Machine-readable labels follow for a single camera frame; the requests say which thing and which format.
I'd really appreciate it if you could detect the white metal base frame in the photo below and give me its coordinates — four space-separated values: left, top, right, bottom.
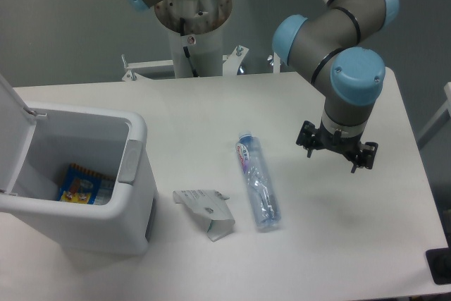
121 45 283 82

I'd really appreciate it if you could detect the clear plastic water bottle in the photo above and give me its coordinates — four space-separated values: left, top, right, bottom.
235 131 281 231

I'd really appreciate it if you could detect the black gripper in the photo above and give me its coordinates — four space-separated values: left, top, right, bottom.
296 121 378 173

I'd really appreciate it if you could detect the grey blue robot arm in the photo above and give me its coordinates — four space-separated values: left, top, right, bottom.
128 0 399 169

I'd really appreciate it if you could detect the blue yellow snack wrapper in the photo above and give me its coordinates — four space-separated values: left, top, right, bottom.
57 163 116 205

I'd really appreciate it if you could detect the black device at table edge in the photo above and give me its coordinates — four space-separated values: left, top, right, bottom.
426 247 450 285

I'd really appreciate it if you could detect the white plastic trash can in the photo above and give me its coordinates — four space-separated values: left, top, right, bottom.
1 102 157 255

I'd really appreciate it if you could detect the white trash can lid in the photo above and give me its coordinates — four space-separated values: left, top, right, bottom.
1 78 47 193

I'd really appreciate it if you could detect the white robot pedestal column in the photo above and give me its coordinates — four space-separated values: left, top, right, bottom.
154 0 233 73

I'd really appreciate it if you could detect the white frame at right edge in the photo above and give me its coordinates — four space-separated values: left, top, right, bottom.
416 82 450 150

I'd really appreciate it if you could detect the black cable on pedestal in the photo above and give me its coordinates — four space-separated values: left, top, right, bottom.
179 17 199 78

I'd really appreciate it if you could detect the white paper carton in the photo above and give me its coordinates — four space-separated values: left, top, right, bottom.
173 190 235 242

